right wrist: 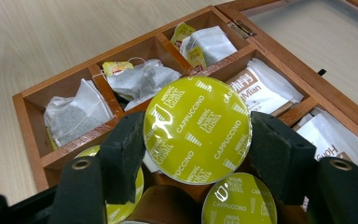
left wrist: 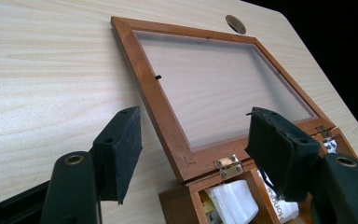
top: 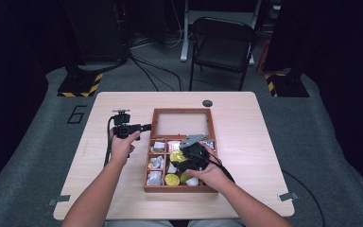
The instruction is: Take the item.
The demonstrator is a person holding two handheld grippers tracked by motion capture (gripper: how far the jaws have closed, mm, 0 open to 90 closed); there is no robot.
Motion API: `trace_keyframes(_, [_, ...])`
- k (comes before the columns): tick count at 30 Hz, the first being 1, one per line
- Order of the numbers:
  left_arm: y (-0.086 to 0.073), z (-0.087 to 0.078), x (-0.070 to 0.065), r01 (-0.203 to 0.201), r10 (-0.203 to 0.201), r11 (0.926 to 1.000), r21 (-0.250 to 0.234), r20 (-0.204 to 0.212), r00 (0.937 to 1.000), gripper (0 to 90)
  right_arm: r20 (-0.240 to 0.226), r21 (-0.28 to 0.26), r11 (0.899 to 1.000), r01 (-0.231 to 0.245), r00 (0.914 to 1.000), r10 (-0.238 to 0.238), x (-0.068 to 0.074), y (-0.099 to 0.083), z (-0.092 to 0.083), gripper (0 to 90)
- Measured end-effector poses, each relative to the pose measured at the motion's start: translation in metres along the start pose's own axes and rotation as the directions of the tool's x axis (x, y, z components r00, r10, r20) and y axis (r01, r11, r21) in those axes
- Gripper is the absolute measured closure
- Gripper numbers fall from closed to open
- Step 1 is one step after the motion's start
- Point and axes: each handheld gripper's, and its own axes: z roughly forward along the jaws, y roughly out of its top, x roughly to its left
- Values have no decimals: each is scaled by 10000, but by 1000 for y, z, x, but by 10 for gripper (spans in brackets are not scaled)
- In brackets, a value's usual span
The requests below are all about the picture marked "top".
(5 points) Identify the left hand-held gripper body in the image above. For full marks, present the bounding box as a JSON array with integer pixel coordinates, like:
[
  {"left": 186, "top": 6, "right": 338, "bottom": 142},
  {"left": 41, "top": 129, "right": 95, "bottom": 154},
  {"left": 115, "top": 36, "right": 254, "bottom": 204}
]
[{"left": 112, "top": 109, "right": 143, "bottom": 140}]

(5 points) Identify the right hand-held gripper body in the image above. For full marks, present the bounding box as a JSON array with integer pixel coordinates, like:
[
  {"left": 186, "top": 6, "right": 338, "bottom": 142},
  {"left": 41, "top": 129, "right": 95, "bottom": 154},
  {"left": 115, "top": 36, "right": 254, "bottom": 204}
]
[{"left": 179, "top": 133, "right": 211, "bottom": 171}]

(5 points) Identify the yellow coffee capsule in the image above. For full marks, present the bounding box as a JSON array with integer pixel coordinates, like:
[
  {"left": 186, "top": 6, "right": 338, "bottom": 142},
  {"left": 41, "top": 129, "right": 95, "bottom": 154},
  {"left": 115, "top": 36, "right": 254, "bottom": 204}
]
[
  {"left": 180, "top": 171, "right": 193, "bottom": 184},
  {"left": 169, "top": 149, "right": 187, "bottom": 164},
  {"left": 164, "top": 173, "right": 181, "bottom": 186}
]

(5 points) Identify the wooden box with glass lid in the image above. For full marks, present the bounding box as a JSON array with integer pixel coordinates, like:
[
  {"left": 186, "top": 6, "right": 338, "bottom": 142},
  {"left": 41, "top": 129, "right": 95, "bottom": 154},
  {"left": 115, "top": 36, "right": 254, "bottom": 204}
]
[{"left": 143, "top": 108, "right": 220, "bottom": 194}]

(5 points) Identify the person's left hand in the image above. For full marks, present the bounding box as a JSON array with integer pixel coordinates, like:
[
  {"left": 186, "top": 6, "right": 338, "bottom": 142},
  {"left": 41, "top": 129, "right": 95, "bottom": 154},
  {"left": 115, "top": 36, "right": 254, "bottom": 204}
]
[{"left": 109, "top": 130, "right": 142, "bottom": 166}]

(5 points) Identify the person's right hand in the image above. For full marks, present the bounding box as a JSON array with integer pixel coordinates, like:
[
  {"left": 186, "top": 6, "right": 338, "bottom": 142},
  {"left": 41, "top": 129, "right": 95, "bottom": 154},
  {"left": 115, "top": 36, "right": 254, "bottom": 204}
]
[{"left": 184, "top": 154, "right": 234, "bottom": 193}]

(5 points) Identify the hazard striped black stand base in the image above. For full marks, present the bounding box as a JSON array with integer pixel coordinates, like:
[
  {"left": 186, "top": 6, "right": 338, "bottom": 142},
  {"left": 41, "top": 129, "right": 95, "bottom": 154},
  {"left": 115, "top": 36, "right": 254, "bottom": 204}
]
[
  {"left": 57, "top": 72, "right": 104, "bottom": 98},
  {"left": 264, "top": 73, "right": 310, "bottom": 98}
]

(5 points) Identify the grey tape strip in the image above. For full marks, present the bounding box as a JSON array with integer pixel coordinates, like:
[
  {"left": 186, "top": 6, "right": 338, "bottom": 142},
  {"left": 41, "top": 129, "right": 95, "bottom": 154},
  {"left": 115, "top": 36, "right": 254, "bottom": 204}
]
[
  {"left": 278, "top": 192, "right": 299, "bottom": 202},
  {"left": 47, "top": 194, "right": 72, "bottom": 206}
]

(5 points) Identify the black equipment cabinet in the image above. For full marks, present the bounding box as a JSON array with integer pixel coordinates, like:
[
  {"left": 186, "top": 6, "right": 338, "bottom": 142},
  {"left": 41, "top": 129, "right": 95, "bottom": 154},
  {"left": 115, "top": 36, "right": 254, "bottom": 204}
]
[{"left": 72, "top": 0, "right": 130, "bottom": 65}]

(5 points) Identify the black folding chair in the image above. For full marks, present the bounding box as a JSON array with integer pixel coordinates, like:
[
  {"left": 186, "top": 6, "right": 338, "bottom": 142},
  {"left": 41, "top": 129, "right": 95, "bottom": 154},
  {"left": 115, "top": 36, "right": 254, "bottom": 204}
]
[{"left": 188, "top": 16, "right": 257, "bottom": 92}]

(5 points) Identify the dark red panel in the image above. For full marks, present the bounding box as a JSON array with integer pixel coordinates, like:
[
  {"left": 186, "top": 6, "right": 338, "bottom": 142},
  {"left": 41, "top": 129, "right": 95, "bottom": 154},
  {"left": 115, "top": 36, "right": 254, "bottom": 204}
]
[{"left": 256, "top": 41, "right": 270, "bottom": 74}]

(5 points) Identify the black curtain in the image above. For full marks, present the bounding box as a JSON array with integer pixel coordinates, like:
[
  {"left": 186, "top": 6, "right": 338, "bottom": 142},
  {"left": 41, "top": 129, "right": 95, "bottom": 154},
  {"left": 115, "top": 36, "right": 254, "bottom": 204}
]
[
  {"left": 0, "top": 0, "right": 67, "bottom": 190},
  {"left": 264, "top": 0, "right": 363, "bottom": 178}
]

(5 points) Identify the left hand-held gripper black cable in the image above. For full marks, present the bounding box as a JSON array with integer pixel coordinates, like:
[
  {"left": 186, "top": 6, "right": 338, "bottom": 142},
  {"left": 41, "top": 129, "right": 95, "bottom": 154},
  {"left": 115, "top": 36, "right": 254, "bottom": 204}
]
[{"left": 103, "top": 115, "right": 116, "bottom": 167}]

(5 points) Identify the hand-held gripper black cable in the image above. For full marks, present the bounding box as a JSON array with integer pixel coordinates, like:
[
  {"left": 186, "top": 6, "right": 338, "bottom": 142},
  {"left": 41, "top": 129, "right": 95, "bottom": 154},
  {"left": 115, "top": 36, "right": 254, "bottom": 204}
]
[
  {"left": 103, "top": 115, "right": 116, "bottom": 167},
  {"left": 195, "top": 151, "right": 236, "bottom": 184}
]

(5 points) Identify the right hand-held gripper black cable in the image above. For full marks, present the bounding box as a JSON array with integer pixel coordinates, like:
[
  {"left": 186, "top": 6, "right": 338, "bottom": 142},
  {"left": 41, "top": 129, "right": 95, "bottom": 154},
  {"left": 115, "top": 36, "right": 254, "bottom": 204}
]
[{"left": 195, "top": 151, "right": 236, "bottom": 184}]

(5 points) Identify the black floor cable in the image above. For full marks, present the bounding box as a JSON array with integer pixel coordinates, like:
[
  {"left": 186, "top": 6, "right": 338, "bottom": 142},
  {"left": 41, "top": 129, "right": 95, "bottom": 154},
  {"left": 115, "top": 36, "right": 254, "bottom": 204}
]
[
  {"left": 128, "top": 56, "right": 161, "bottom": 93},
  {"left": 131, "top": 56, "right": 184, "bottom": 92},
  {"left": 281, "top": 169, "right": 326, "bottom": 227}
]

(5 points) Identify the white cable bundle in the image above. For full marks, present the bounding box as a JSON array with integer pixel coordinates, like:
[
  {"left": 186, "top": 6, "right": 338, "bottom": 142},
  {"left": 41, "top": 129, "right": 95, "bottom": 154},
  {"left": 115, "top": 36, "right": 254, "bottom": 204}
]
[{"left": 131, "top": 0, "right": 185, "bottom": 50}]

